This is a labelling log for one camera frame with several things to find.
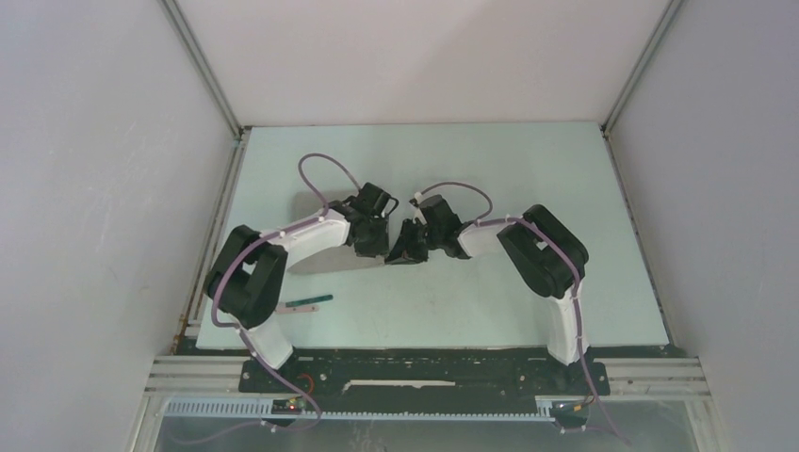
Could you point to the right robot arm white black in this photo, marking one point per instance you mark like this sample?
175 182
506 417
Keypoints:
548 257

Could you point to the right aluminium frame post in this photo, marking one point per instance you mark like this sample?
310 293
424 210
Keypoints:
651 47

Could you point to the grey cloth napkin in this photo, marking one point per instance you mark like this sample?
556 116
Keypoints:
332 260

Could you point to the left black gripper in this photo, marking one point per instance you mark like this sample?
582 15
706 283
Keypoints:
381 247

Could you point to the aluminium frame post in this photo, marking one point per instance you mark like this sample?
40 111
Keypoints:
185 34
651 47

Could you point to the left aluminium frame post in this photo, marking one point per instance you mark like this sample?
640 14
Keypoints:
185 34

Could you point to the white slotted cable duct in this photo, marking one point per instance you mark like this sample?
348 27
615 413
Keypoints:
255 408

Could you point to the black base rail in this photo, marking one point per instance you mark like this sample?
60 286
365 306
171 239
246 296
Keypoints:
427 380

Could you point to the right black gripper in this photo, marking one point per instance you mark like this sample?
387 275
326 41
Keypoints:
405 251

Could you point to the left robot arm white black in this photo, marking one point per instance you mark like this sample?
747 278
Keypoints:
245 282

